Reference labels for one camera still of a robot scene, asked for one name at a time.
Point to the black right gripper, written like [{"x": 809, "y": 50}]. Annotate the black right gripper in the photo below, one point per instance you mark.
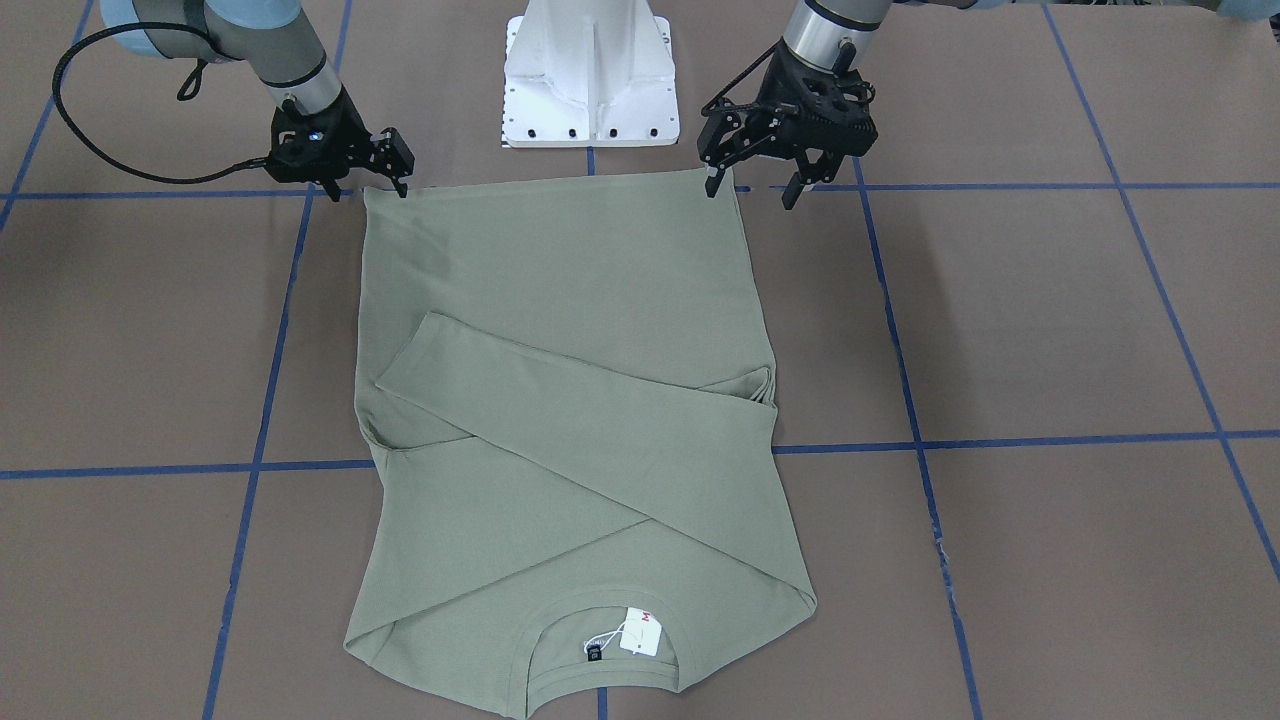
[{"x": 347, "y": 139}]

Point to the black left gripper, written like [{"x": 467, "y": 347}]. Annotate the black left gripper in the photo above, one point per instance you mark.
[{"x": 765, "y": 125}]

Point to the olive green long-sleeve shirt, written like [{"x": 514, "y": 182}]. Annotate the olive green long-sleeve shirt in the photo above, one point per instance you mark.
[{"x": 568, "y": 392}]

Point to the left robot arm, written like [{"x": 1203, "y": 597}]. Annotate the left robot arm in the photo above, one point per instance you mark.
[{"x": 815, "y": 27}]

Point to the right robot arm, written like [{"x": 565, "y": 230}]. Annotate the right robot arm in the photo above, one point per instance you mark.
[{"x": 275, "y": 37}]

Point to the brown paper table cover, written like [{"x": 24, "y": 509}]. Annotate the brown paper table cover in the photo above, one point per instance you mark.
[{"x": 986, "y": 429}]

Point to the white shirt price tag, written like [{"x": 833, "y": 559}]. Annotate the white shirt price tag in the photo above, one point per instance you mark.
[{"x": 640, "y": 633}]

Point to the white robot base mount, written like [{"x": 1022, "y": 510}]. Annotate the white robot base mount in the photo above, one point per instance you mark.
[{"x": 589, "y": 74}]

